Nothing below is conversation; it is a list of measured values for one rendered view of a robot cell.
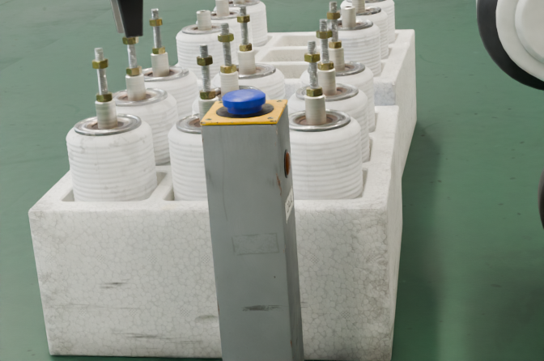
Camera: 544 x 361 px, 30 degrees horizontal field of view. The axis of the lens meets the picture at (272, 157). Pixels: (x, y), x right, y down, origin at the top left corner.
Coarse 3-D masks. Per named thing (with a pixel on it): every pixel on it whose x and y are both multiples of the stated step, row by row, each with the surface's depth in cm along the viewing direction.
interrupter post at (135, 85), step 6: (126, 78) 124; (132, 78) 123; (138, 78) 124; (126, 84) 124; (132, 84) 124; (138, 84) 124; (144, 84) 125; (132, 90) 124; (138, 90) 124; (144, 90) 125; (132, 96) 124; (138, 96) 124; (144, 96) 125
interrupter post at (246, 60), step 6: (240, 54) 133; (246, 54) 133; (252, 54) 133; (240, 60) 133; (246, 60) 133; (252, 60) 133; (240, 66) 133; (246, 66) 133; (252, 66) 133; (240, 72) 134; (246, 72) 133; (252, 72) 134
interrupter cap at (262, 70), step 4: (256, 64) 137; (260, 64) 137; (264, 64) 137; (268, 64) 136; (236, 68) 136; (256, 68) 136; (260, 68) 135; (264, 68) 135; (268, 68) 135; (272, 68) 135; (256, 72) 134; (260, 72) 133; (264, 72) 133; (268, 72) 132; (272, 72) 133; (240, 76) 131; (244, 76) 131; (248, 76) 131; (252, 76) 131; (256, 76) 131; (260, 76) 131; (264, 76) 132
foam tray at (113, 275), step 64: (384, 128) 131; (64, 192) 115; (384, 192) 109; (64, 256) 112; (128, 256) 111; (192, 256) 109; (320, 256) 107; (384, 256) 106; (64, 320) 114; (128, 320) 113; (192, 320) 112; (320, 320) 109; (384, 320) 108
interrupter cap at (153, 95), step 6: (126, 90) 128; (150, 90) 128; (156, 90) 128; (162, 90) 127; (114, 96) 126; (120, 96) 126; (126, 96) 126; (150, 96) 126; (156, 96) 124; (162, 96) 124; (120, 102) 123; (126, 102) 123; (132, 102) 123; (138, 102) 122; (144, 102) 122; (150, 102) 122; (156, 102) 123
